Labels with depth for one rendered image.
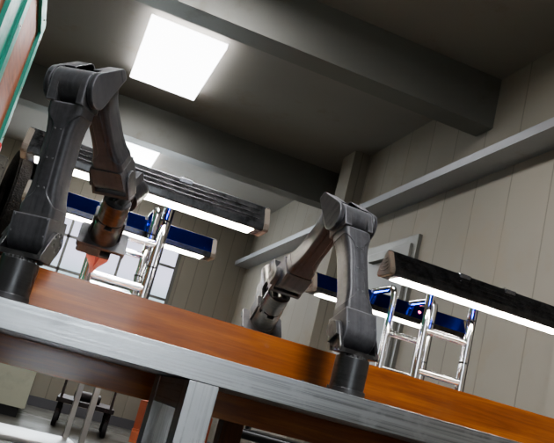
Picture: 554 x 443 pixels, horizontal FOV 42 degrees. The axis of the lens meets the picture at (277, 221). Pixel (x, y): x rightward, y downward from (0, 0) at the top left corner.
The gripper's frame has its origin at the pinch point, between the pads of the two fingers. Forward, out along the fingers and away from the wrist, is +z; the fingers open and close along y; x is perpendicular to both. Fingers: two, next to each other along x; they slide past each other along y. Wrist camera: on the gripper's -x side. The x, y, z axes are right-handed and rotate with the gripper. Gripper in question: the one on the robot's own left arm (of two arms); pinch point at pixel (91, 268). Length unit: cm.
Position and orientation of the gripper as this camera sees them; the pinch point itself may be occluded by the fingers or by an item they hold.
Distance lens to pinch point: 163.3
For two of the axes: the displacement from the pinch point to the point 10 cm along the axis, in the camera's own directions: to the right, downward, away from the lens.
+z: -4.1, 7.3, 5.5
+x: 0.2, 6.0, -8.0
